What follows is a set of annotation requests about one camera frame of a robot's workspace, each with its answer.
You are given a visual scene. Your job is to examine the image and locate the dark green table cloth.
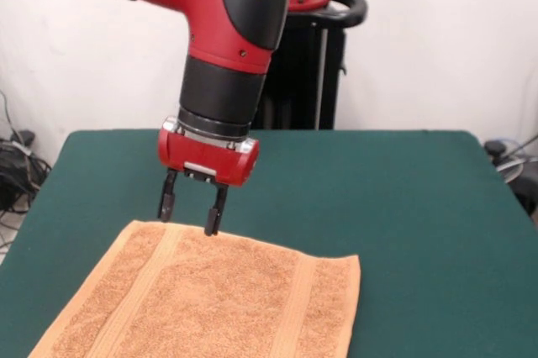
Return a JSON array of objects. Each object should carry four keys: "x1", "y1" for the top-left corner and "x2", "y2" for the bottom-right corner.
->
[{"x1": 0, "y1": 129, "x2": 538, "y2": 358}]

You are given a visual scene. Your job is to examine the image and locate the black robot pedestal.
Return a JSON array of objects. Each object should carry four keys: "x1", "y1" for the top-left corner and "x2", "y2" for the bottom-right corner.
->
[{"x1": 250, "y1": 0, "x2": 369, "y2": 130}]

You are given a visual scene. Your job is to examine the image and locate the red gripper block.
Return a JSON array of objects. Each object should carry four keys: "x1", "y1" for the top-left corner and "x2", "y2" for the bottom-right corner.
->
[{"x1": 156, "y1": 116, "x2": 261, "y2": 236}]

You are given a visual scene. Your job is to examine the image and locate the tangled black cables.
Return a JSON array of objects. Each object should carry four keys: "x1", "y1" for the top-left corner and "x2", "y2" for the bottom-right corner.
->
[{"x1": 0, "y1": 88, "x2": 54, "y2": 250}]

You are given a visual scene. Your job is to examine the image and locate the tan terry towel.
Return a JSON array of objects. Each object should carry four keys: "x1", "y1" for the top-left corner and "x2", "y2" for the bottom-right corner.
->
[{"x1": 27, "y1": 218, "x2": 362, "y2": 358}]

